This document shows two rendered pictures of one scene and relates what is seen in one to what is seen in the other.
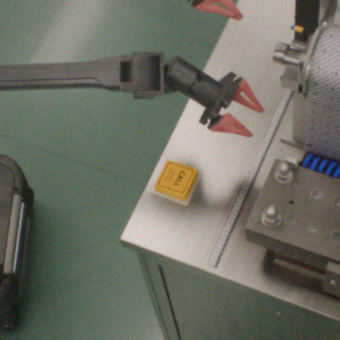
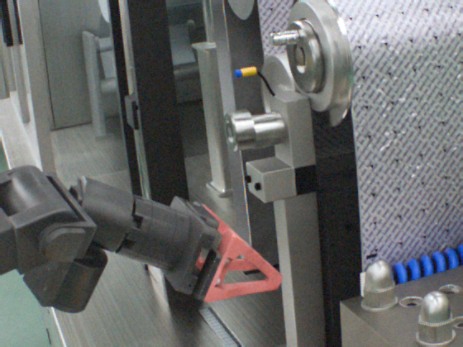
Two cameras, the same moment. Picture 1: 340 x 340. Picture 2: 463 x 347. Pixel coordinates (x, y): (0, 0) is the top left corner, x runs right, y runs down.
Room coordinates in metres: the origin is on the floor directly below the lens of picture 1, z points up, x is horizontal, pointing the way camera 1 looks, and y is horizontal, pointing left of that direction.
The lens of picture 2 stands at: (0.40, 0.46, 1.40)
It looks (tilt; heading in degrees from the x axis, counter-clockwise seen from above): 17 degrees down; 310
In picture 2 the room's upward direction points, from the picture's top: 7 degrees counter-clockwise
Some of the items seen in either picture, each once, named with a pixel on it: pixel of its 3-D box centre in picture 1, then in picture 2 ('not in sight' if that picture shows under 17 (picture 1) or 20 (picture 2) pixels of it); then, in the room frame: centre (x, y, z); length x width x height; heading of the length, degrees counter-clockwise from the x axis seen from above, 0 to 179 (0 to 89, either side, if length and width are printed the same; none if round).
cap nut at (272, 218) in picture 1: (271, 213); (435, 315); (0.72, -0.17, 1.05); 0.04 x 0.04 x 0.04
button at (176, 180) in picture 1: (176, 180); not in sight; (0.90, -0.01, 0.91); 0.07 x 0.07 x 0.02; 56
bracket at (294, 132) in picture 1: (298, 96); (286, 240); (0.96, -0.28, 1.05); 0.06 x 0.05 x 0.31; 56
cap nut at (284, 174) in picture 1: (284, 169); (379, 282); (0.80, -0.21, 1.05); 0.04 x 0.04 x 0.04
